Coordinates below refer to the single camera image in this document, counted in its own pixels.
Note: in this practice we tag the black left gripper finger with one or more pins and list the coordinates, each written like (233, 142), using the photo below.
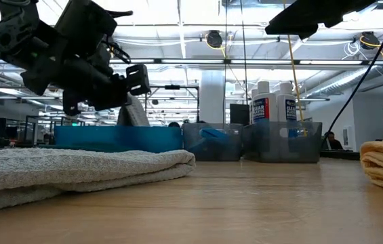
(138, 79)
(70, 103)

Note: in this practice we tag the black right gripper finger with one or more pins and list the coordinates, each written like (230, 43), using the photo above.
(313, 17)

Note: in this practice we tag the grey towel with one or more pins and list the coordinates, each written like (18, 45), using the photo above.
(133, 113)
(76, 169)

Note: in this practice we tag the teal blue plastic bin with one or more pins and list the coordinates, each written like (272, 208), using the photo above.
(120, 139)

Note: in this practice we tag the teal blue towel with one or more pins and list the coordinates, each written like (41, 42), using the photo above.
(213, 133)

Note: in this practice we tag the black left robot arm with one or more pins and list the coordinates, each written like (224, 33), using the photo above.
(18, 40)

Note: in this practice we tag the person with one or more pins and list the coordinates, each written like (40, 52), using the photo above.
(174, 124)
(333, 140)

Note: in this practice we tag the white building column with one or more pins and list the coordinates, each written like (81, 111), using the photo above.
(211, 98)

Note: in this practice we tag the black monitor box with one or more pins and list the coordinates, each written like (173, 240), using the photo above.
(239, 112)

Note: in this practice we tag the grey translucent bin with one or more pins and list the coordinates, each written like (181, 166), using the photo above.
(279, 145)
(235, 142)

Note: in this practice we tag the black distant desk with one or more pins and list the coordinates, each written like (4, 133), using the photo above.
(340, 155)

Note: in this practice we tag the black distant station frame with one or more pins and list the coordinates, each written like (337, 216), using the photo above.
(172, 87)

